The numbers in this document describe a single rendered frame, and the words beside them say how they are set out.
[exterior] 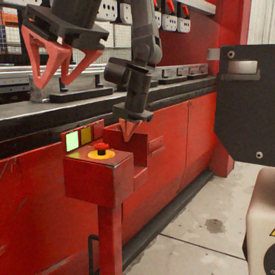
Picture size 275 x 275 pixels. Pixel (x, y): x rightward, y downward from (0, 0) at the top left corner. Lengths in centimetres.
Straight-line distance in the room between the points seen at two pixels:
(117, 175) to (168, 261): 98
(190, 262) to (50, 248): 83
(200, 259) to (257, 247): 117
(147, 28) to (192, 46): 182
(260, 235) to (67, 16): 42
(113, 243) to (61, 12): 68
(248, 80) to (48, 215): 77
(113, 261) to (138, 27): 67
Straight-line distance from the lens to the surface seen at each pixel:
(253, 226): 50
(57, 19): 39
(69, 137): 77
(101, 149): 74
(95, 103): 105
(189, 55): 257
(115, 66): 78
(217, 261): 168
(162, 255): 166
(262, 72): 41
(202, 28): 254
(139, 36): 76
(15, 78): 129
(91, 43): 41
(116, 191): 72
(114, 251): 92
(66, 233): 109
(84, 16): 40
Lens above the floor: 103
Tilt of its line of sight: 16 degrees down
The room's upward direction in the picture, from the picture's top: straight up
